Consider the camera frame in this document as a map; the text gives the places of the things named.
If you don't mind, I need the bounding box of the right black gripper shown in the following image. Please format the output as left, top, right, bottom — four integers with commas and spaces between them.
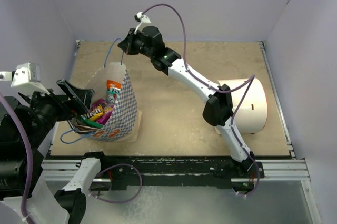
119, 28, 155, 59

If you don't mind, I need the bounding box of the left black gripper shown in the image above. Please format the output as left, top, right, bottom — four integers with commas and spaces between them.
19, 77, 94, 144

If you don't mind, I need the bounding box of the blue checkered paper bag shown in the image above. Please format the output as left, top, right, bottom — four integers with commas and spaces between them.
60, 38, 141, 144

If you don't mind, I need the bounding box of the green Real crisps bag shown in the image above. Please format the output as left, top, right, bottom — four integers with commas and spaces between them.
77, 115, 103, 129

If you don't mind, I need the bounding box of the red Doritos bag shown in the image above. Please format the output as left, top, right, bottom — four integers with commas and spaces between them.
68, 121, 98, 134

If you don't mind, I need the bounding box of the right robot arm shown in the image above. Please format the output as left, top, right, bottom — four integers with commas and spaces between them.
118, 26, 261, 179

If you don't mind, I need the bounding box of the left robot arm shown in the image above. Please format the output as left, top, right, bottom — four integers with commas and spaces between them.
1, 80, 108, 223

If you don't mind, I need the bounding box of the yellow M&M's bag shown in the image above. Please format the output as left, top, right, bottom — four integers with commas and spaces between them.
86, 104, 104, 121

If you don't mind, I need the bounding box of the purple candy bag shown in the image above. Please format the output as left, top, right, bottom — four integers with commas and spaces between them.
90, 98, 114, 125

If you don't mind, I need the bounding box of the orange Fox's candy bag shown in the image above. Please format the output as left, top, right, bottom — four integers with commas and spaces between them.
106, 80, 122, 92

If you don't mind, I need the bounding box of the teal Fox's candy bag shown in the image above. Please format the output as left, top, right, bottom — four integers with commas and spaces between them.
106, 88, 121, 104

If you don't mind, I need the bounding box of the white cylindrical container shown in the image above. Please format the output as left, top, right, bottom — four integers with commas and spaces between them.
218, 78, 267, 134

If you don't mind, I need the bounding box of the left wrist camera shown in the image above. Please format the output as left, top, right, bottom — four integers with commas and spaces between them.
1, 62, 50, 96

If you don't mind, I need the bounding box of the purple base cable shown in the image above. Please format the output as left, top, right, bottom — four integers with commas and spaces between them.
89, 163, 143, 203

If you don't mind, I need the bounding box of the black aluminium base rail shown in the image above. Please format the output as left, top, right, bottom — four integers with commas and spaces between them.
42, 155, 309, 190

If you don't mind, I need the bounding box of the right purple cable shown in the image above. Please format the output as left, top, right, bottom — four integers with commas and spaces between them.
143, 3, 261, 198

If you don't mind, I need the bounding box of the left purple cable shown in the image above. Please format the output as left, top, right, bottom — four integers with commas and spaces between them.
0, 92, 34, 224

